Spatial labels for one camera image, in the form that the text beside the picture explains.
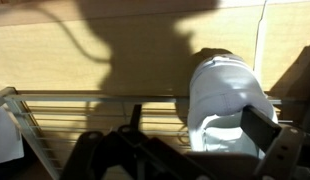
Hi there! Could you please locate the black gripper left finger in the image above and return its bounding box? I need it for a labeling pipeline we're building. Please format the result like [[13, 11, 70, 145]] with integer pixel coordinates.
[[58, 130, 136, 180]]

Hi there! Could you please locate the white sneaker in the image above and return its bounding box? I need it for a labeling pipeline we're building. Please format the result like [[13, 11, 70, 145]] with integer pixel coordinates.
[[187, 54, 278, 159]]

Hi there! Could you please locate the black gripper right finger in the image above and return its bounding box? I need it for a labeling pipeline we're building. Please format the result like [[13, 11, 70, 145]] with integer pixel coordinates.
[[240, 106, 305, 180]]

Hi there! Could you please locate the white box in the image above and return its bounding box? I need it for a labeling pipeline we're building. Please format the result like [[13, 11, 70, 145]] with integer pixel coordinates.
[[0, 107, 24, 163]]

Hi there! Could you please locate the grey metal shoe rack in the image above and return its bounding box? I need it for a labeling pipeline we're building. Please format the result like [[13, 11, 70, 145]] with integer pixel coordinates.
[[0, 87, 310, 180]]

